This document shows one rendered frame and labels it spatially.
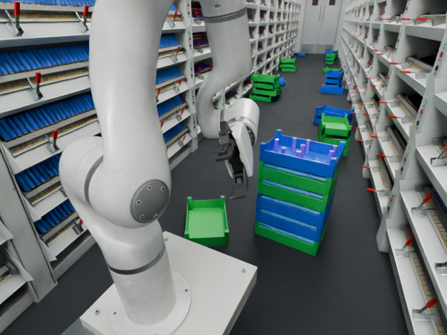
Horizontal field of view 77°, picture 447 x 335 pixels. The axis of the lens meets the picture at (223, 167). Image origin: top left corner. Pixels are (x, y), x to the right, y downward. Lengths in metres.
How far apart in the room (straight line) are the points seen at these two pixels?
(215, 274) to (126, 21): 0.61
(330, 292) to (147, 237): 0.86
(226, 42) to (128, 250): 0.44
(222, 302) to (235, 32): 0.61
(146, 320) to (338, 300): 0.76
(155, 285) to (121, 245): 0.13
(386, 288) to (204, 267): 0.79
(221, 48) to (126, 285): 0.51
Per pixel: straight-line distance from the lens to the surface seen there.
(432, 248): 1.06
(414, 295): 1.18
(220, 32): 0.61
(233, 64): 0.63
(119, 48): 0.44
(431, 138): 1.25
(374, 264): 1.43
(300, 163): 1.13
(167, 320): 0.73
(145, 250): 0.56
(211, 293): 0.76
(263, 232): 1.39
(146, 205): 0.43
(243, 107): 0.73
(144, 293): 0.64
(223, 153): 0.51
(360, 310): 1.24
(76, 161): 0.52
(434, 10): 1.88
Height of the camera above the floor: 0.93
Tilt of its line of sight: 28 degrees down
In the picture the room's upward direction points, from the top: straight up
